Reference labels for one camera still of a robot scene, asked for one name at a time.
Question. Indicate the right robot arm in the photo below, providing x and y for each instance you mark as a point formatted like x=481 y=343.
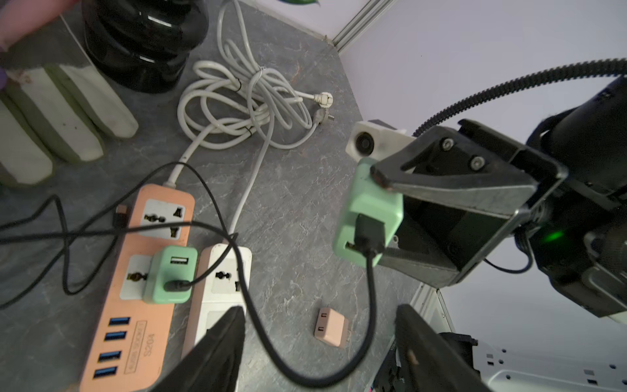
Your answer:
x=561 y=195

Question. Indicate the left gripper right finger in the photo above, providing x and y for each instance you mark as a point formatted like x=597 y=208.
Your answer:
x=433 y=361

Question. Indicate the potted green plant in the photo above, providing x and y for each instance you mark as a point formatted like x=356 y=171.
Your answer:
x=143 y=45

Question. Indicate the white power strip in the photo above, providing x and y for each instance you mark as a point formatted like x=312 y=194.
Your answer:
x=220 y=291

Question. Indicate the white gardening glove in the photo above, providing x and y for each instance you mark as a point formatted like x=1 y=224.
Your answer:
x=55 y=104

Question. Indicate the purple pink garden trowel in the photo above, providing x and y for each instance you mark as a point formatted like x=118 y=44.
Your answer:
x=20 y=19

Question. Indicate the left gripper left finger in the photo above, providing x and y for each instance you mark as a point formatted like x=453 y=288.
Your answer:
x=213 y=365

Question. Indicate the orange power strip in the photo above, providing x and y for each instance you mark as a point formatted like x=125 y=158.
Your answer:
x=128 y=350

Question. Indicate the black USB cable spare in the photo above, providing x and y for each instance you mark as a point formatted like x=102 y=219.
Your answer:
x=46 y=334

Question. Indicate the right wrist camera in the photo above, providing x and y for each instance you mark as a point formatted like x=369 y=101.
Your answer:
x=376 y=139

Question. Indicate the pink charger cube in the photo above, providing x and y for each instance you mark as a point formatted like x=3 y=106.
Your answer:
x=331 y=328

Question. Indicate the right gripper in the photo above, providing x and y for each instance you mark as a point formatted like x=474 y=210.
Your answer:
x=464 y=192

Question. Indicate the green USB charger cube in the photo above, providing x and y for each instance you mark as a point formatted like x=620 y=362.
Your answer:
x=171 y=272

